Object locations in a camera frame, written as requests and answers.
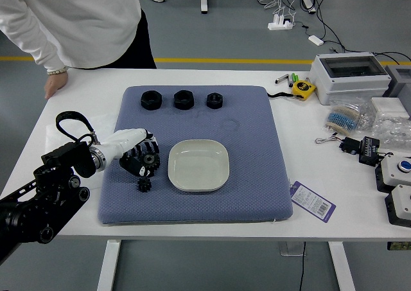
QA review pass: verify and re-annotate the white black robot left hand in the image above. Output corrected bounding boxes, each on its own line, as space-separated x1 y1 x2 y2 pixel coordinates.
101 127 161 178

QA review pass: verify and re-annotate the person's hand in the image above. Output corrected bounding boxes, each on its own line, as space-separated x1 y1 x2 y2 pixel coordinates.
44 69 69 100

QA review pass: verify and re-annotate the big black gear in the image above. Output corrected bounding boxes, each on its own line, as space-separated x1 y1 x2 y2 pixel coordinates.
141 154 161 177

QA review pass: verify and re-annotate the small black gear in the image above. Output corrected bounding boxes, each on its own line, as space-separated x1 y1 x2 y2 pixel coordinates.
137 177 153 194

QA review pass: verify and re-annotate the large black hex nut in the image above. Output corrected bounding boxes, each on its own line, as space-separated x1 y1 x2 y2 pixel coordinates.
140 91 163 111
173 89 195 110

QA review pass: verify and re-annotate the small black hex nut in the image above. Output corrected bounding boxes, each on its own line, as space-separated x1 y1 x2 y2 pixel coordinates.
205 92 225 109

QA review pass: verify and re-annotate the white foam box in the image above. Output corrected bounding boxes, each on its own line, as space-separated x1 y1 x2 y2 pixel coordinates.
371 96 410 118

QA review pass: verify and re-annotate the blue push-button box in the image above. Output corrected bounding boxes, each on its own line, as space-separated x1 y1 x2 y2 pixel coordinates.
374 154 411 194

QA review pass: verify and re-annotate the grey plastic box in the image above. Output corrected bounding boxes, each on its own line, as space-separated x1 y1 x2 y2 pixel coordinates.
382 65 411 98

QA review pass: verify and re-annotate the white push-button box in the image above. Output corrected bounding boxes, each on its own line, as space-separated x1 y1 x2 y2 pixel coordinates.
384 184 411 228

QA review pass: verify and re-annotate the clear printed plastic bag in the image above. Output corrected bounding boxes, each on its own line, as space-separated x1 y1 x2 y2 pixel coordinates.
44 114 118 189

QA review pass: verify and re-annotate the white square dish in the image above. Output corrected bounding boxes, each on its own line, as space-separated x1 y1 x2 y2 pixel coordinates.
167 139 230 193

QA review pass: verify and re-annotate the white table leg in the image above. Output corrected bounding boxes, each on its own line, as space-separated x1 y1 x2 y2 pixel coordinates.
327 241 356 291
96 239 122 291

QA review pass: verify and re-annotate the blue-grey quilted mat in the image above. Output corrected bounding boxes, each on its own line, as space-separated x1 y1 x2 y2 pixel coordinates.
97 85 293 226

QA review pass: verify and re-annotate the yellow tape measure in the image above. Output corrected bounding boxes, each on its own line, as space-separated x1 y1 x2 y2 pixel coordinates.
266 80 318 101

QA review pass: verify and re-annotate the white power strip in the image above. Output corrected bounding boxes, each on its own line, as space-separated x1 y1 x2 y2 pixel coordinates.
267 13 295 31

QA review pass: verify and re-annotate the purple barcode tag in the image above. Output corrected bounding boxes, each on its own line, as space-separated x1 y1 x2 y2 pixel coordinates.
288 181 337 224

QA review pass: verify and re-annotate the bag of blue resistors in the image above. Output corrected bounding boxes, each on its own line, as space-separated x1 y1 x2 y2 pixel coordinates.
322 97 375 134

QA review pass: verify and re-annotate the black electronic module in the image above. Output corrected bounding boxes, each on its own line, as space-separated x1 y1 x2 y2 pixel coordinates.
358 136 381 167

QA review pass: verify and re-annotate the clear bag of screws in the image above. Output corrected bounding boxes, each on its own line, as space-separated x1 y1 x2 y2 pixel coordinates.
369 116 411 150

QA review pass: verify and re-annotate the grey under-table bracket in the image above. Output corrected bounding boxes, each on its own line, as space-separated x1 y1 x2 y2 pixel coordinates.
278 240 306 257

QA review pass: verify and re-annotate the white floor cable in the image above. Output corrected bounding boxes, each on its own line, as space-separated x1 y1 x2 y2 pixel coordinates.
240 0 298 19

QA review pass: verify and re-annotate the black cable under table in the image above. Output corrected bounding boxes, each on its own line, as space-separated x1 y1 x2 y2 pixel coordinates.
297 241 306 291

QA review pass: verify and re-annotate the black servo with wires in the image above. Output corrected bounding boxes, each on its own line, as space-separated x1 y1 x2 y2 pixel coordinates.
315 136 362 156

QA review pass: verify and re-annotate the black floor cable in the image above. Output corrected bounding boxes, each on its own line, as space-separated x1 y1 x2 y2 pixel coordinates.
300 0 411 67

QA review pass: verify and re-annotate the white electrical enclosure box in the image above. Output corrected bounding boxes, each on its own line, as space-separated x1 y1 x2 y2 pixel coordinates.
310 52 392 106

